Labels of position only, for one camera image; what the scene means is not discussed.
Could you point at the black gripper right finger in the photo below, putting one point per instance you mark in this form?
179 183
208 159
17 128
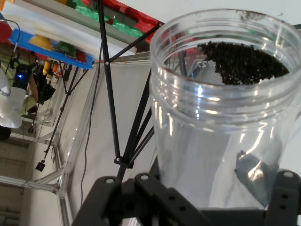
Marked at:
284 202

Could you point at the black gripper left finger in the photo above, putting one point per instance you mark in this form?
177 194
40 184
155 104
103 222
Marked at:
164 200

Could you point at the clear plastic jar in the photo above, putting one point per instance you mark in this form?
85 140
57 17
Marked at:
188 141

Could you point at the black seeds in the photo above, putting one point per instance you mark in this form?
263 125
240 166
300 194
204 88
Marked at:
247 63

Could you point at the thin black tripod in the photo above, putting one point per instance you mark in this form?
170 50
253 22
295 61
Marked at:
58 120

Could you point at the large black tripod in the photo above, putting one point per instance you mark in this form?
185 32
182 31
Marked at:
109 77

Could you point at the white rounded plastic object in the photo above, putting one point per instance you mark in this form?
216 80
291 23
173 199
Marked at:
9 110

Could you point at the green bowl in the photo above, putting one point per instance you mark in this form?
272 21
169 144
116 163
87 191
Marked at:
65 48

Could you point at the black device blue light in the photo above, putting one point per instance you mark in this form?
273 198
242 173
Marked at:
21 77

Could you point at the yellow bowl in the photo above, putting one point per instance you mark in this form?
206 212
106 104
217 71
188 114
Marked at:
41 42

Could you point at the blue tray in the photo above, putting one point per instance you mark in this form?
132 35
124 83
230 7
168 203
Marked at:
23 43

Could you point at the aluminium extrusion frame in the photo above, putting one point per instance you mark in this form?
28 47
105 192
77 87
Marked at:
65 179

